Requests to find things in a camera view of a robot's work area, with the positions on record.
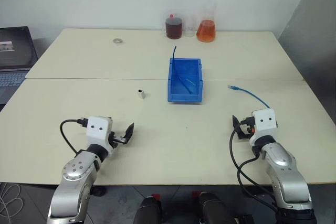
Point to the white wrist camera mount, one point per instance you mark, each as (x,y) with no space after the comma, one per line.
(265,123)
(97,129)

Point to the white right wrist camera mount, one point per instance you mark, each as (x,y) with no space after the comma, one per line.
(265,123)

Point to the beaker with brown liquid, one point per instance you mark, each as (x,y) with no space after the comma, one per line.
(173,30)

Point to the blue plastic storage bin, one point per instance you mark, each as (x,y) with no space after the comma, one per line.
(185,87)

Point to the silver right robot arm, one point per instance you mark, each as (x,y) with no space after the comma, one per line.
(286,171)

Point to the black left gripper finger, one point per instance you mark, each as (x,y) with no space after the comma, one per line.
(129,132)

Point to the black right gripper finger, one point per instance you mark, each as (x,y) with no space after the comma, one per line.
(242,134)
(235,122)

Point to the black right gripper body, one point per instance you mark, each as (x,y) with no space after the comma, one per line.
(248,127)

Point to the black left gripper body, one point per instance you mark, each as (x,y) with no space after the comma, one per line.
(115,140)

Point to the small white connector block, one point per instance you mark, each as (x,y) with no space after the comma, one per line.
(141,94)

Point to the flask with orange liquid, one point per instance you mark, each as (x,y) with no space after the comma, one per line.
(207,32)

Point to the empty clear glass beaker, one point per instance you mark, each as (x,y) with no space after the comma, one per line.
(189,31)

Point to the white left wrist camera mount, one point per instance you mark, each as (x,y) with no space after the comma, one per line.
(97,129)

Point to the dark rounded shape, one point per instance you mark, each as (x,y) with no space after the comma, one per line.
(214,208)
(148,211)

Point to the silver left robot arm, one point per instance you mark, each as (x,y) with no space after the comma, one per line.
(76,174)

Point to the grey laptop computer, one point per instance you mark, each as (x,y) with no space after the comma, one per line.
(13,53)

